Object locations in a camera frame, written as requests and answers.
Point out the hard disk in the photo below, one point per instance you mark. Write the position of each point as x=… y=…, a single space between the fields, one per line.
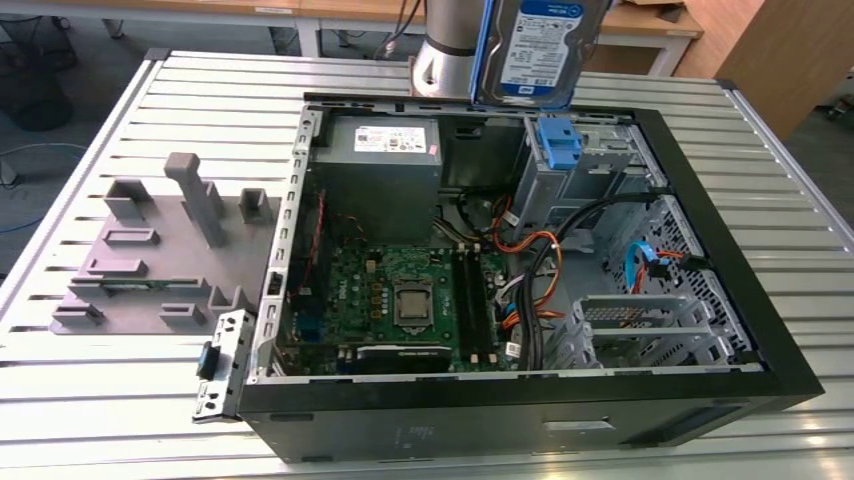
x=541 y=50

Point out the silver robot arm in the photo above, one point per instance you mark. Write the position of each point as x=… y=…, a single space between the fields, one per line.
x=448 y=65

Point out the metal disk bay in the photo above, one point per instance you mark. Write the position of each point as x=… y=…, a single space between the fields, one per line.
x=648 y=334

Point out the green motherboard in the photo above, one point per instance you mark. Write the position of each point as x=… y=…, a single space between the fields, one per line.
x=428 y=260

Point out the CPU socket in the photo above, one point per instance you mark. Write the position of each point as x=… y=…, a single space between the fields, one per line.
x=417 y=285

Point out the grey power supply unit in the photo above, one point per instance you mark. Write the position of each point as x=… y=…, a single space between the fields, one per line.
x=374 y=195

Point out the silver CPU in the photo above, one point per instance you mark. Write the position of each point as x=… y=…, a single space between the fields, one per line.
x=416 y=306

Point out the black graphics card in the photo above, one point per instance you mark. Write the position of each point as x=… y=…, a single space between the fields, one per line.
x=401 y=357

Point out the blue drive latch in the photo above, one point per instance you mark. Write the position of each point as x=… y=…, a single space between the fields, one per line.
x=557 y=145

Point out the metal drive cage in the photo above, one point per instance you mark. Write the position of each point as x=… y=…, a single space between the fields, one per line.
x=601 y=180

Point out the grey parts rack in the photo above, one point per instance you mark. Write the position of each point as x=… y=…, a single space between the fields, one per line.
x=174 y=260

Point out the black PC case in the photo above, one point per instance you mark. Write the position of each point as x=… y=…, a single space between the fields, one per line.
x=468 y=430

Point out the green RAM stick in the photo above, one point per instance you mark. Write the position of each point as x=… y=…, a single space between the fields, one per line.
x=150 y=286

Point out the wooden top desk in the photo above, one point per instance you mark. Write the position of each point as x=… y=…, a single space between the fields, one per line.
x=648 y=22

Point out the black round bin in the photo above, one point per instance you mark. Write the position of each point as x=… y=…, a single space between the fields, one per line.
x=34 y=100

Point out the chair caster base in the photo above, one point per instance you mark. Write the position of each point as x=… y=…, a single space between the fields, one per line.
x=843 y=107

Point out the metal expansion slot bracket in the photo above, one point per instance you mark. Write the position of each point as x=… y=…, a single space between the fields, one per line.
x=230 y=350

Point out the white frame desk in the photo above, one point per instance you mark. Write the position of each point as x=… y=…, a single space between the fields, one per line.
x=201 y=11

